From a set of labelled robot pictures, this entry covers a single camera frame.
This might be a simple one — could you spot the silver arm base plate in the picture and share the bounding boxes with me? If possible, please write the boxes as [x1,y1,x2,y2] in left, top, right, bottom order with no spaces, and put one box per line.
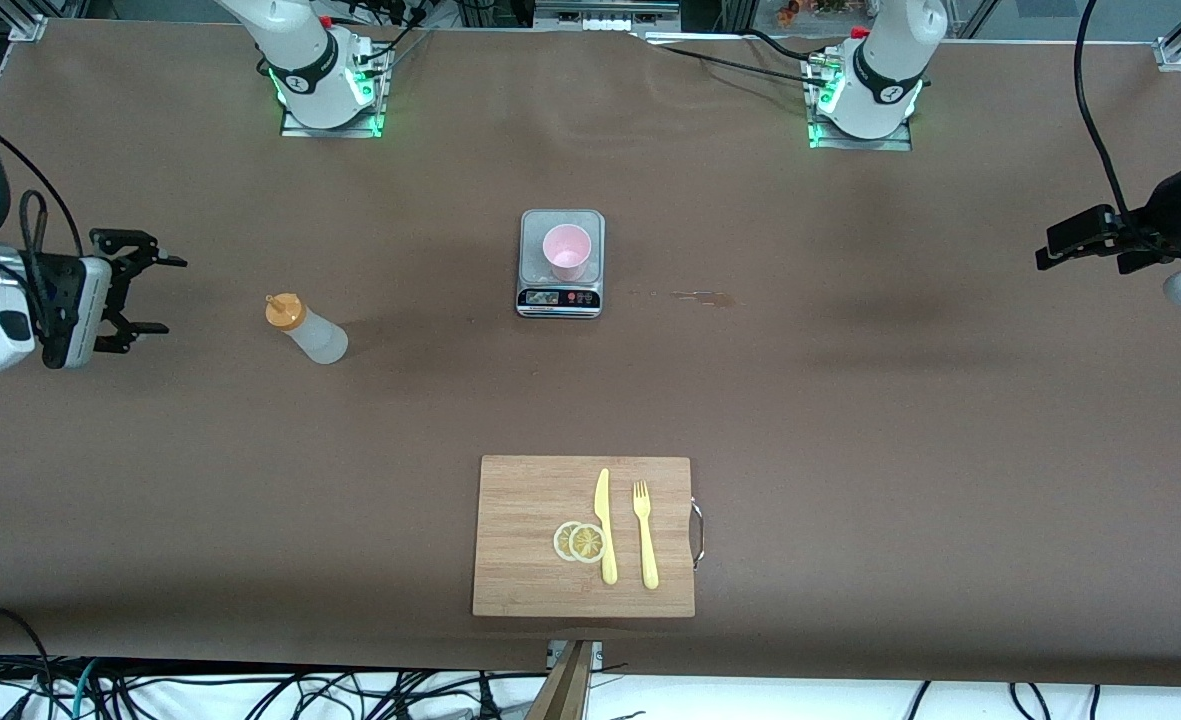
[807,50,914,152]
[279,40,388,139]

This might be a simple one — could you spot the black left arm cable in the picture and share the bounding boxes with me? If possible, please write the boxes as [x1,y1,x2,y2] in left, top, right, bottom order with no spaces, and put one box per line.
[1073,0,1136,226]

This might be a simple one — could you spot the wooden beam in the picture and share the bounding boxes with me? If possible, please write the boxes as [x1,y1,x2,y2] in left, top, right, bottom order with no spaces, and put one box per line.
[525,640,596,720]

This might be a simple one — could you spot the wooden cutting board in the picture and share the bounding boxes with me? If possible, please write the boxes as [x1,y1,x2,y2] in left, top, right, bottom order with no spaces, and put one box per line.
[472,455,707,618]

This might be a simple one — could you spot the yellow plastic knife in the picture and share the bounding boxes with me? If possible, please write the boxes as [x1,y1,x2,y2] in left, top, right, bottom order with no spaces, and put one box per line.
[594,468,619,586]

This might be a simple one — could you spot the pink plastic cup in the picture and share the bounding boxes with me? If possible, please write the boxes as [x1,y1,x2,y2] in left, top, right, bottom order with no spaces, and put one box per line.
[542,225,592,284]

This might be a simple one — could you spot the white power strip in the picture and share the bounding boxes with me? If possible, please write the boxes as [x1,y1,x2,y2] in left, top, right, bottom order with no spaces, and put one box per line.
[535,0,681,33]

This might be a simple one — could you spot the teal cable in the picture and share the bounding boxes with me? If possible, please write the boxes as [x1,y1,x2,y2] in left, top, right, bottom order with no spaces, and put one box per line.
[68,658,103,720]

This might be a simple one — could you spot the silver kitchen scale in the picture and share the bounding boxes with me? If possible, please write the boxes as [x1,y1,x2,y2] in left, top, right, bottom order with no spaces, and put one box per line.
[516,208,606,320]

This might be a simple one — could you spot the small metal bracket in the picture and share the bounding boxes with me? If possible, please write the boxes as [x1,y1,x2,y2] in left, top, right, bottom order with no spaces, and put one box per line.
[547,640,604,671]

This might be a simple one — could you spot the orange and green toys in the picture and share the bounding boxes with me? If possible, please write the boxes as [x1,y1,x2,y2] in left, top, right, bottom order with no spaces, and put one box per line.
[775,0,871,26]

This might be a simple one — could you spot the yellow plastic fork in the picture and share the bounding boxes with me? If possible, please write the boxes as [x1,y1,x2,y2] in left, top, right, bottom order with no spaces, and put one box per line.
[632,481,660,590]

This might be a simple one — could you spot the clear sauce bottle orange cap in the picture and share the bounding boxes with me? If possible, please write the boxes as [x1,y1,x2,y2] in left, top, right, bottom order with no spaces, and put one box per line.
[265,292,349,365]

